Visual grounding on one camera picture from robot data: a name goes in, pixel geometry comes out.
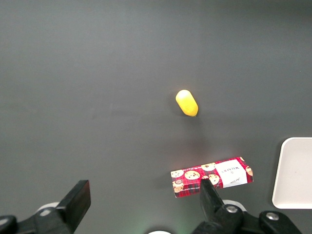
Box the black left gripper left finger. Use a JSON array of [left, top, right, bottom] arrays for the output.
[[19, 179, 92, 234]]

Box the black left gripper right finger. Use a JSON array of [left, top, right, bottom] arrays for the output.
[[192, 178, 245, 234]]

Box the pale pink rectangular tray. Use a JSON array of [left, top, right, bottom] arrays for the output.
[[272, 137, 312, 210]]

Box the red tartan cookie box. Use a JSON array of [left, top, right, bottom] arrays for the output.
[[170, 156, 254, 199]]

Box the yellow lemon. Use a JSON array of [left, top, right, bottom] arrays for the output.
[[175, 89, 199, 117]]

